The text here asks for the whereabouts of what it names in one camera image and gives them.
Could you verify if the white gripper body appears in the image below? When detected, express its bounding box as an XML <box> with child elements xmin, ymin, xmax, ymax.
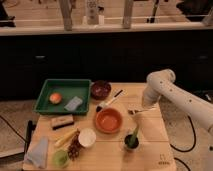
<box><xmin>142</xmin><ymin>87</ymin><xmax>160</xmax><ymax>108</ymax></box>

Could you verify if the silver fork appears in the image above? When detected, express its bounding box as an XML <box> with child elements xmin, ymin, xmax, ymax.
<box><xmin>128</xmin><ymin>107</ymin><xmax>155</xmax><ymax>115</ymax></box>

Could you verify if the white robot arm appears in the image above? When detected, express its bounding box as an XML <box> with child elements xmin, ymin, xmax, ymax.
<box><xmin>142</xmin><ymin>69</ymin><xmax>213</xmax><ymax>139</ymax></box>

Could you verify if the dark cup with green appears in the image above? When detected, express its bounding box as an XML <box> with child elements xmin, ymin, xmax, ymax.
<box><xmin>124</xmin><ymin>134</ymin><xmax>139</xmax><ymax>152</ymax></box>

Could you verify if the white paper cup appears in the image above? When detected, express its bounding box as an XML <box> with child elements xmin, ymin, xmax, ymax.
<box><xmin>78</xmin><ymin>128</ymin><xmax>96</xmax><ymax>148</ymax></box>

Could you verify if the light green cup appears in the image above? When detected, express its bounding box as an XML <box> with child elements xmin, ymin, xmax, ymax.
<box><xmin>52</xmin><ymin>150</ymin><xmax>69</xmax><ymax>168</ymax></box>

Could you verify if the white black dish brush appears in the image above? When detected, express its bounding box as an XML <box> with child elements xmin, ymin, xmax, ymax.
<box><xmin>96</xmin><ymin>90</ymin><xmax>123</xmax><ymax>112</ymax></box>

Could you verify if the orange bowl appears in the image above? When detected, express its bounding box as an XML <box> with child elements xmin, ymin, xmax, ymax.
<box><xmin>94</xmin><ymin>108</ymin><xmax>123</xmax><ymax>134</ymax></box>

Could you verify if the dark maroon bowl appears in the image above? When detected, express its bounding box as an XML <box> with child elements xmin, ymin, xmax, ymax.
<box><xmin>91</xmin><ymin>80</ymin><xmax>111</xmax><ymax>100</ymax></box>

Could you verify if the grey blue sponge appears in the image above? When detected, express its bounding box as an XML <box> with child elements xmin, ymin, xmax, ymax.
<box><xmin>65</xmin><ymin>96</ymin><xmax>83</xmax><ymax>111</ymax></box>

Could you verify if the green plastic tray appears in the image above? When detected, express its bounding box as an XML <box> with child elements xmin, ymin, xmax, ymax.
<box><xmin>34</xmin><ymin>79</ymin><xmax>91</xmax><ymax>115</ymax></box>

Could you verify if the dark grape bunch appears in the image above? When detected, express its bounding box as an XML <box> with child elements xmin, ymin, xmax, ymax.
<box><xmin>68</xmin><ymin>131</ymin><xmax>81</xmax><ymax>160</ymax></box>

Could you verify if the wooden block eraser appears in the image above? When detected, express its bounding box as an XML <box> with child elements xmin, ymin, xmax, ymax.
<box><xmin>51</xmin><ymin>115</ymin><xmax>74</xmax><ymax>130</ymax></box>

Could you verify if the orange peach fruit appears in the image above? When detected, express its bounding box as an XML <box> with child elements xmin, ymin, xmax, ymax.
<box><xmin>49</xmin><ymin>93</ymin><xmax>62</xmax><ymax>104</ymax></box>

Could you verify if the grey blue cloth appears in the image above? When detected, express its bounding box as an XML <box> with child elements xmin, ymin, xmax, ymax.
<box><xmin>24</xmin><ymin>137</ymin><xmax>48</xmax><ymax>169</ymax></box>

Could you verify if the black cable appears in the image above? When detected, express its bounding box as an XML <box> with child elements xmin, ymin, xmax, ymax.
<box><xmin>169</xmin><ymin>116</ymin><xmax>198</xmax><ymax>154</ymax></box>

